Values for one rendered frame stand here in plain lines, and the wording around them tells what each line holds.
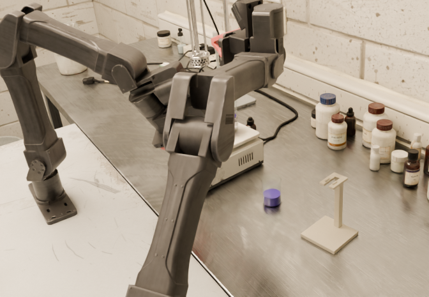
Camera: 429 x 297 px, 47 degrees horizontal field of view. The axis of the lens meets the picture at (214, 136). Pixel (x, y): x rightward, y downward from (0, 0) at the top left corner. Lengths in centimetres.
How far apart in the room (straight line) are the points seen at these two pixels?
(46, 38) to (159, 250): 51
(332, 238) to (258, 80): 35
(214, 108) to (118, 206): 53
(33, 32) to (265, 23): 45
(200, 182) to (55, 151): 53
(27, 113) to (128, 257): 38
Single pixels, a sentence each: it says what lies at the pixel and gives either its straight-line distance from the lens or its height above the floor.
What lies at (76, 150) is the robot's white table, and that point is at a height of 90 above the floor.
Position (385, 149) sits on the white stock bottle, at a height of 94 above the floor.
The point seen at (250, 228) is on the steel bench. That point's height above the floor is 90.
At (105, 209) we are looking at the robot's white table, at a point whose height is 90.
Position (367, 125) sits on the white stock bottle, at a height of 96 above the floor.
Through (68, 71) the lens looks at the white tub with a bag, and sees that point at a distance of 210.
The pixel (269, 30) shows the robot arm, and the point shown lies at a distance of 96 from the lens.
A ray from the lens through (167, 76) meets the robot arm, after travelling 96.
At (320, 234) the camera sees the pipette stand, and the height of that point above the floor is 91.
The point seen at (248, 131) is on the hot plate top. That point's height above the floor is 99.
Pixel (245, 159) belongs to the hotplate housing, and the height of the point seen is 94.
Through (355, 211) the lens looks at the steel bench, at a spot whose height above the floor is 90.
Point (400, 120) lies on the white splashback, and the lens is 134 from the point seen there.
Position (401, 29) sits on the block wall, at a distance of 132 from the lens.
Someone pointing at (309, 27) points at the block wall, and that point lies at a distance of 157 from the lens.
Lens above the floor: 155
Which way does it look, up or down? 27 degrees down
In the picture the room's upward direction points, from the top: 6 degrees counter-clockwise
